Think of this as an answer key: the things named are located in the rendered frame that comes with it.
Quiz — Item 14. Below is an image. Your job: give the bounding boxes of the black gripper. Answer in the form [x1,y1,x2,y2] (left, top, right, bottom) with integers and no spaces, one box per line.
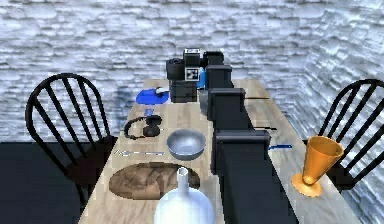
[165,57,199,104]

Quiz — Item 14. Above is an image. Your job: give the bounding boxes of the blue bottle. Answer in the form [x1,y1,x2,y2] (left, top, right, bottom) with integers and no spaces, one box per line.
[196,67,207,90]

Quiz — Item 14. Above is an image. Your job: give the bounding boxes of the blue pen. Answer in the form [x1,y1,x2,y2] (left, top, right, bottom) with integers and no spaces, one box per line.
[268,143,294,151]

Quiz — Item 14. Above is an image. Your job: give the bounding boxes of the grey metal bowl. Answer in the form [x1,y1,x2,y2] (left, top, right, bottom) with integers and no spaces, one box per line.
[166,128,207,162]

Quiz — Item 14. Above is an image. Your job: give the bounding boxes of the black headphones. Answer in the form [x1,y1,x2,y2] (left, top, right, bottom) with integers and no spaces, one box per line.
[123,114,164,141]

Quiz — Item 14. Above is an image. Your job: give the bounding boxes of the wooden dining table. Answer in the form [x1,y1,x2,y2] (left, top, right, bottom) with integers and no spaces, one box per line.
[78,78,363,224]

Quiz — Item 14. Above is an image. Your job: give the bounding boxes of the blue plate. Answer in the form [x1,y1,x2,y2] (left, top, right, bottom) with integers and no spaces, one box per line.
[135,87,170,106]

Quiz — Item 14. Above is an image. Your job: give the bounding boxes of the grey cup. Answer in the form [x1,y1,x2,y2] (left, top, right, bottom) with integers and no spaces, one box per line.
[197,87,210,117]

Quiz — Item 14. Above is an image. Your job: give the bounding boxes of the brown oval wooden platter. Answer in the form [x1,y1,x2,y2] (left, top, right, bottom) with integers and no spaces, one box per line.
[108,161,201,201]

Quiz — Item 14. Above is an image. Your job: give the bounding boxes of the orange cone-shaped cup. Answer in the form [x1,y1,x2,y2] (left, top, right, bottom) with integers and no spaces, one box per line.
[290,135,345,199]

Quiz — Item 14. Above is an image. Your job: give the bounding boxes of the black spindle-back chair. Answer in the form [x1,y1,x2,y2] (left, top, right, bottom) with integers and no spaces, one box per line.
[24,72,118,208]
[301,78,384,195]

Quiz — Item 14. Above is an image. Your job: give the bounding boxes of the white glass vase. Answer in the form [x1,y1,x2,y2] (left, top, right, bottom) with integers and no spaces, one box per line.
[153,166,215,224]

